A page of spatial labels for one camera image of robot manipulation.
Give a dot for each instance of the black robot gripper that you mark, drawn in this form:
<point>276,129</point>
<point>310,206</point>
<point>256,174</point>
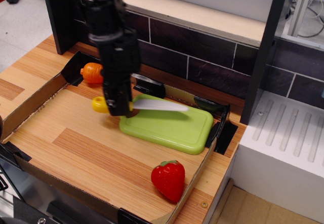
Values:
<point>120,56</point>

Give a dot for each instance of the yellow handled white toy knife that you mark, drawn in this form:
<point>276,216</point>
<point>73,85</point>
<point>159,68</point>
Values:
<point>99,105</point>

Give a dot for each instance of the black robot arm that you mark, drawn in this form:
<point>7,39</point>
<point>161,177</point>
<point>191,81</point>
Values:
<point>102,17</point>

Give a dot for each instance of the green plastic cutting board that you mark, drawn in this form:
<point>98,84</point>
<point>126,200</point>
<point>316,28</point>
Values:
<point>185,131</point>

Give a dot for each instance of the cardboard fence with black tape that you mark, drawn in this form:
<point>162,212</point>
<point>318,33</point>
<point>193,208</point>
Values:
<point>63,152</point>

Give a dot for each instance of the orange toy carrot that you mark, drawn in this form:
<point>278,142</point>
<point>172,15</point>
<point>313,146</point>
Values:
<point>91,73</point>

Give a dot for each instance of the red toy strawberry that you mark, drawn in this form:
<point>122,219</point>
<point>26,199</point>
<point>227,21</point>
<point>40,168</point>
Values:
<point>169,179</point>

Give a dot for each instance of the brass screw in table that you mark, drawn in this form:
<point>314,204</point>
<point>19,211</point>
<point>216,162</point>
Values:
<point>204,204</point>

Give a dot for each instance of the white toy sink drainboard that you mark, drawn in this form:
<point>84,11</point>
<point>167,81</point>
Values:
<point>280,156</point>

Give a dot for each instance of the dark grey vertical post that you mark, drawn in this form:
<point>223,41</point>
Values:
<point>273,30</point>

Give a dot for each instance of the aluminium frame with cables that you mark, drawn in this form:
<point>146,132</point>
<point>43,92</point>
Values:
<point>304,23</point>

